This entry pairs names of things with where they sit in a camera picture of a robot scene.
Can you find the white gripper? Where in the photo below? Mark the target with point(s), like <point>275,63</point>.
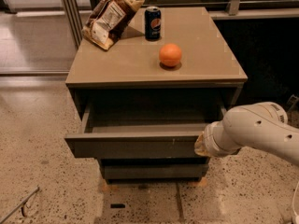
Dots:
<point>209,141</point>

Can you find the grey top drawer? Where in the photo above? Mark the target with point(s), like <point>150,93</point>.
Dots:
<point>142,132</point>

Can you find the grey drawer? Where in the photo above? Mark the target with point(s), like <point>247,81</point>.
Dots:
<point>142,132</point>
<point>125,169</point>

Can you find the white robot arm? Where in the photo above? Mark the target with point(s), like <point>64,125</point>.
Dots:
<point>263,126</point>

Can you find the grey drawer cabinet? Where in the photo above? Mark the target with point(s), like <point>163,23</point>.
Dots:
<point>130,73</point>

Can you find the grey lower drawer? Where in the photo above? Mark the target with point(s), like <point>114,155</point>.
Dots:
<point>125,169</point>

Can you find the orange fruit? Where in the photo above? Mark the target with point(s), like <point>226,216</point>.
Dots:
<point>170,55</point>

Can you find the small black floor object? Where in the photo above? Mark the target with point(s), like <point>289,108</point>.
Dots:
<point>117,205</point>

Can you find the blue pepsi can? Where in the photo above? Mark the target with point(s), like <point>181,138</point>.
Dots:
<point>152,23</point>

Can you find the brown chip bag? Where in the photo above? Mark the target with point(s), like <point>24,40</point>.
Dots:
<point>108,21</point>

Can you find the metal rod on floor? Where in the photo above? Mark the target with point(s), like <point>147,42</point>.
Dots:
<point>19,205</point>

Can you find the metal railing post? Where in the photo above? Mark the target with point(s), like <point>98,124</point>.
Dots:
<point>232,7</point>

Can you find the metal window frame post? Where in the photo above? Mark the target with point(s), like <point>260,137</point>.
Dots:
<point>74,20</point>

